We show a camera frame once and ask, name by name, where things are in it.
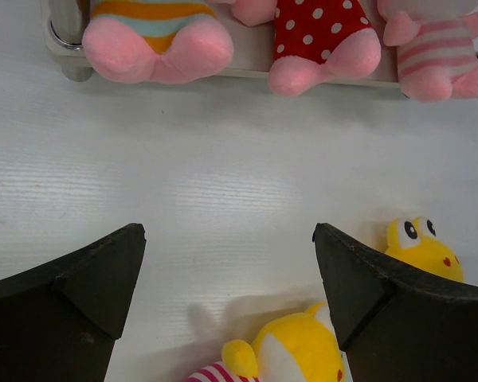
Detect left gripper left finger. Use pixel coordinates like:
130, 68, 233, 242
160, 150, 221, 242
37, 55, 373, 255
0, 224, 146, 381

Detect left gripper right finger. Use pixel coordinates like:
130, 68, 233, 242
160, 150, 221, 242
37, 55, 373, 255
312, 223, 478, 382

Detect yellow frog red-striped shirt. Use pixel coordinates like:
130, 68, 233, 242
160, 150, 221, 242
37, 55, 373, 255
385, 216, 464, 283

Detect pink frog pink-striped shirt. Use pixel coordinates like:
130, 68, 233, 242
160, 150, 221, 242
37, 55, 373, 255
377, 0, 478, 103

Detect pink frog red polka-dot shirt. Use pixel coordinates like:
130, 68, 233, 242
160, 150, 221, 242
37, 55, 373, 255
233, 0, 382, 97

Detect pink frog orange-striped shirt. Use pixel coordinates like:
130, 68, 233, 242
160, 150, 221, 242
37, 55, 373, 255
82, 1, 234, 84

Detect white two-tier shelf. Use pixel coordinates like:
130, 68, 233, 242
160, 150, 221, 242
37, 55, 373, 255
41, 1, 398, 87

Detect yellow frog lying sideways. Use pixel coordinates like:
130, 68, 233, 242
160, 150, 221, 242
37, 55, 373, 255
185, 301, 347, 382

